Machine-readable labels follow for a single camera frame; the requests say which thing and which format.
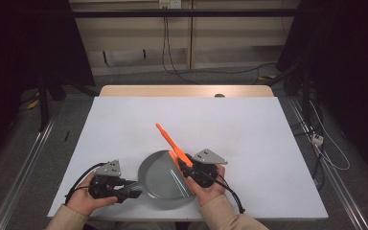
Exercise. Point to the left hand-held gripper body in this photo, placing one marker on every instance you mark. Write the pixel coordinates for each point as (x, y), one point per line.
(108, 169)

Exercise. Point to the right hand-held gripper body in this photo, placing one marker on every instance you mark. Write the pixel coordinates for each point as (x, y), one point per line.
(206, 171)

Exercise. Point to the orange brush with grey bristles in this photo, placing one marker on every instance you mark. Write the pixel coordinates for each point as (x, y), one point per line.
(172, 143)

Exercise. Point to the grey dustpan with orange edge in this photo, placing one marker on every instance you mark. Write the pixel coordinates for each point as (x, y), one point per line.
(159, 179)

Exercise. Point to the person's right hand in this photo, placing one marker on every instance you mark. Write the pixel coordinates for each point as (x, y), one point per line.
(209, 193)

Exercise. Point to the person's left hand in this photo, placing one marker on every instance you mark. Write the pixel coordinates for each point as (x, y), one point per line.
(83, 201)

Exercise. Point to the wooden table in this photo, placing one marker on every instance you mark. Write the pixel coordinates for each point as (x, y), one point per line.
(185, 91)

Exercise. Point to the dark round table grommet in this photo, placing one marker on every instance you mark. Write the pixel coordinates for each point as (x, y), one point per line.
(219, 95)

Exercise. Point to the black metal stand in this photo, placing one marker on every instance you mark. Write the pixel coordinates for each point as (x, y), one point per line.
(306, 92)
(43, 102)

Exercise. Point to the white power strip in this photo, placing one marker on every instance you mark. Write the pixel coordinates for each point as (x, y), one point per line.
(317, 139)

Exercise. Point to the black horizontal metal bar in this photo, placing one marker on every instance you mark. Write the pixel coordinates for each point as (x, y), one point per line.
(185, 13)

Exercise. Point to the dark curtain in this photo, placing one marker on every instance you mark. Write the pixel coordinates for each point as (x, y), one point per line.
(28, 48)
(348, 64)

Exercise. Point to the aluminium floor rail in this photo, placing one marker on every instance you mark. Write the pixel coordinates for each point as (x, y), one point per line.
(338, 188)
(22, 175)

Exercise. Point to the white wall socket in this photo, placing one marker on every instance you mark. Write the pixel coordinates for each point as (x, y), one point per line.
(170, 4)

